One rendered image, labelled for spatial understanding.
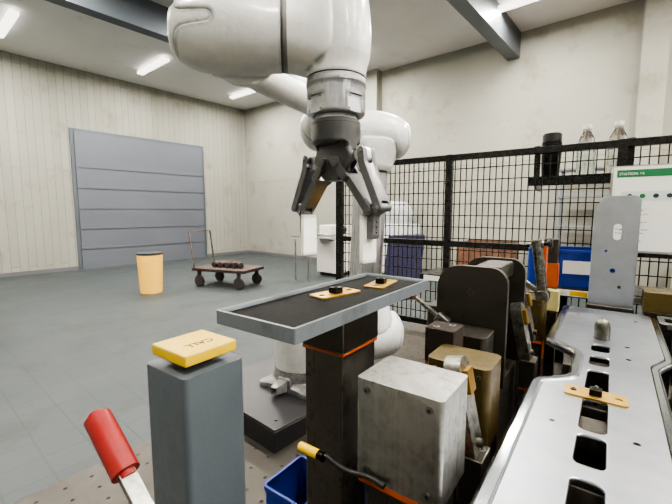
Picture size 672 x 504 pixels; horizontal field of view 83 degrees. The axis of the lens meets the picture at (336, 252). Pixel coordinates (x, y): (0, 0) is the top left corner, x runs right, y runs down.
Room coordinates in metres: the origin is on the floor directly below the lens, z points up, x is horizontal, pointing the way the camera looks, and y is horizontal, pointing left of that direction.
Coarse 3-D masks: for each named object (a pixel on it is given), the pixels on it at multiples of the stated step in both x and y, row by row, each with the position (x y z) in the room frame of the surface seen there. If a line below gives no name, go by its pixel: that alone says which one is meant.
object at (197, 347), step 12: (180, 336) 0.39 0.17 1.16; (192, 336) 0.39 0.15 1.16; (204, 336) 0.39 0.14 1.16; (216, 336) 0.39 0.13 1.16; (156, 348) 0.36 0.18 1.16; (168, 348) 0.36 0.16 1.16; (180, 348) 0.36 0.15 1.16; (192, 348) 0.36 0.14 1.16; (204, 348) 0.36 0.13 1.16; (216, 348) 0.36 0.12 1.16; (228, 348) 0.38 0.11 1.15; (168, 360) 0.35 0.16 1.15; (180, 360) 0.34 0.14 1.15; (192, 360) 0.34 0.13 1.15; (204, 360) 0.35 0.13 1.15
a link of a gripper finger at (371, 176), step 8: (360, 152) 0.54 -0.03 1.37; (360, 160) 0.54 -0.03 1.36; (360, 168) 0.54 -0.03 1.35; (368, 168) 0.54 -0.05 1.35; (376, 168) 0.55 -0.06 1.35; (368, 176) 0.53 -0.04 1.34; (376, 176) 0.54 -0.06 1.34; (368, 184) 0.53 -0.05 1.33; (376, 184) 0.53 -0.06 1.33; (368, 192) 0.53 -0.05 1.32; (376, 192) 0.52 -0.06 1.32; (384, 192) 0.54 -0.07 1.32; (376, 200) 0.52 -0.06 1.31; (384, 200) 0.53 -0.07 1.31; (376, 208) 0.52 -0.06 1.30
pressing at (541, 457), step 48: (576, 336) 0.86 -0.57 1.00; (624, 336) 0.86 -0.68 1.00; (576, 384) 0.62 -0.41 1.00; (624, 384) 0.62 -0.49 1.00; (528, 432) 0.48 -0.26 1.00; (576, 432) 0.48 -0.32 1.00; (624, 432) 0.48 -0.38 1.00; (528, 480) 0.39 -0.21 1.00; (576, 480) 0.39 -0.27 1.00; (624, 480) 0.39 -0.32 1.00
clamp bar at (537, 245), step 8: (536, 240) 1.03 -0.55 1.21; (552, 240) 1.03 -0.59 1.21; (536, 248) 1.03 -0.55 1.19; (536, 256) 1.03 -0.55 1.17; (536, 264) 1.03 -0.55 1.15; (544, 264) 1.04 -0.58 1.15; (536, 272) 1.03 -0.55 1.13; (544, 272) 1.04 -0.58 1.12; (536, 280) 1.03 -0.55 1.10; (544, 280) 1.02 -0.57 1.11; (544, 288) 1.02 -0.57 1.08
